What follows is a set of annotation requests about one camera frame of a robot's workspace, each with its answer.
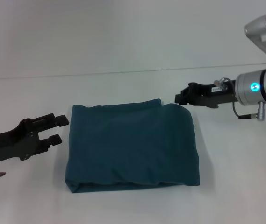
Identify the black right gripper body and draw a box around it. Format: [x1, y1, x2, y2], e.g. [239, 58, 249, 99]
[187, 79, 240, 109]

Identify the blue t-shirt with pink print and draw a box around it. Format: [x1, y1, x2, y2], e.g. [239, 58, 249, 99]
[64, 98, 201, 194]

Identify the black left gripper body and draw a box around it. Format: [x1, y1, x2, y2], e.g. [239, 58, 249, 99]
[0, 118, 49, 168]

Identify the right gripper cable with plug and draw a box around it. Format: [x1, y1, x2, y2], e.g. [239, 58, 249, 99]
[213, 77, 266, 122]

